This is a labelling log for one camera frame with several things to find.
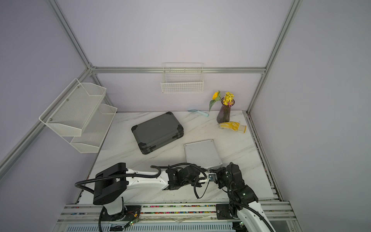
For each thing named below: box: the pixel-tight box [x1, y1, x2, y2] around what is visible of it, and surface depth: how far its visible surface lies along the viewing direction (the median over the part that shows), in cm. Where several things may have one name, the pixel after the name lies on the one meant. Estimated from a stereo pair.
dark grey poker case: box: [130, 111, 185, 155], surface depth 101 cm
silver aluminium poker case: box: [183, 139, 223, 169], surface depth 93 cm
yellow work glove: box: [218, 121, 247, 134], surface depth 110 cm
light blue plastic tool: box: [186, 109, 210, 117], surface depth 125 cm
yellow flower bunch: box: [222, 91, 235, 107], surface depth 98 cm
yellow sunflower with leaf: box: [208, 90, 222, 113], surface depth 98 cm
